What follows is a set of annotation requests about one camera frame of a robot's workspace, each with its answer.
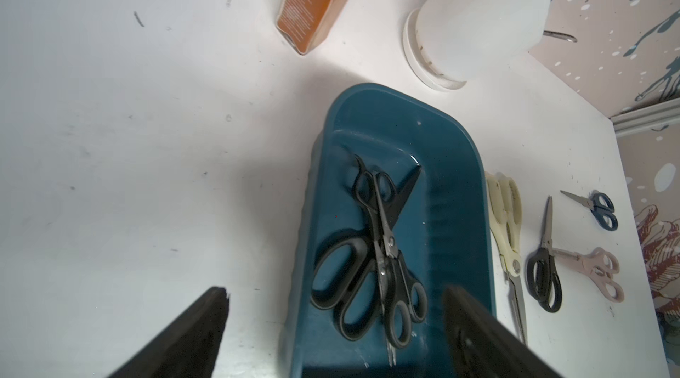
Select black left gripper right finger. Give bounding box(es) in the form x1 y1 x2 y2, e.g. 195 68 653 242
443 286 559 377

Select white utensil holder cup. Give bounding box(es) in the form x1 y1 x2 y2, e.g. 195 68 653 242
403 0 551 91

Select cream handled scissors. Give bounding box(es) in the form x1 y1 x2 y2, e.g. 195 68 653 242
485 173 528 344

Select blue handled scissors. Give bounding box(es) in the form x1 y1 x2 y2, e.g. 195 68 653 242
561 190 618 232

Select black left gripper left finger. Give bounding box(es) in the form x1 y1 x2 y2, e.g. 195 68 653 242
112 287 230 377

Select black scissors with steel blades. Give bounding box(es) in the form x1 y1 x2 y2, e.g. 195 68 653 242
526 197 562 314

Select small black scissors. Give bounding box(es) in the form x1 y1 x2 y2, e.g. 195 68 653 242
352 155 429 367

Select pink handled scissors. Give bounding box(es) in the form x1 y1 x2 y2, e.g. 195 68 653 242
552 247 625 303

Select teal storage box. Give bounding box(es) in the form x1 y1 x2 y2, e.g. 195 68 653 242
277 83 496 377

